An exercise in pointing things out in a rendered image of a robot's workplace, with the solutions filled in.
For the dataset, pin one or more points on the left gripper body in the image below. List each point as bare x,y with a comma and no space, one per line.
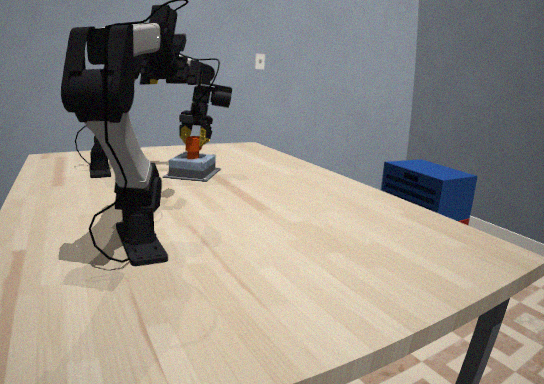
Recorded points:
203,121

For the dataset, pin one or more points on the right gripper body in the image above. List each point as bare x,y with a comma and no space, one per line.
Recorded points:
177,72

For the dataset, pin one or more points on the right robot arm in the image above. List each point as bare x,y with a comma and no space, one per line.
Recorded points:
84,91

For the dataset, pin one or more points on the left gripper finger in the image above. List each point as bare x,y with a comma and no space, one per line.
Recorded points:
187,132
203,140

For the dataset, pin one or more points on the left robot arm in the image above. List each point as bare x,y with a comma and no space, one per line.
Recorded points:
220,96

